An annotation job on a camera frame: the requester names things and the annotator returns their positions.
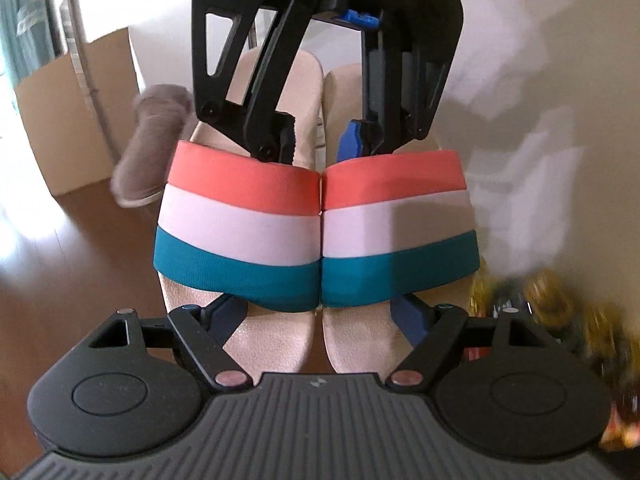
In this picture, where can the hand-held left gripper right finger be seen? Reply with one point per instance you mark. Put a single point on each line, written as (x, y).
(410, 317)

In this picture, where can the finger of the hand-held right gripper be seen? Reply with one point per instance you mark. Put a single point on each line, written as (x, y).
(286, 135)
(350, 140)

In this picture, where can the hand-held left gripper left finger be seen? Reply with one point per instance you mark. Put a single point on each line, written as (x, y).
(227, 314)

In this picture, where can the striped slide sandal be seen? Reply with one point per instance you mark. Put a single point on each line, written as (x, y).
(395, 210)
(240, 210)

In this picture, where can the grey plush ankle boot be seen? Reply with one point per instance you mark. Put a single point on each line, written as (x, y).
(150, 150)

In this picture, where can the metal corner rack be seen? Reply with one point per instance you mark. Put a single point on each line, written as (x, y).
(85, 60)

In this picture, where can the yellow oil bottle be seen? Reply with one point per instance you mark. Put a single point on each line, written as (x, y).
(550, 295)

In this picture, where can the cardboard box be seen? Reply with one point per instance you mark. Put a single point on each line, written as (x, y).
(55, 125)

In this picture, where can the teal curtain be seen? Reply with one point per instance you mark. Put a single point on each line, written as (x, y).
(30, 25)

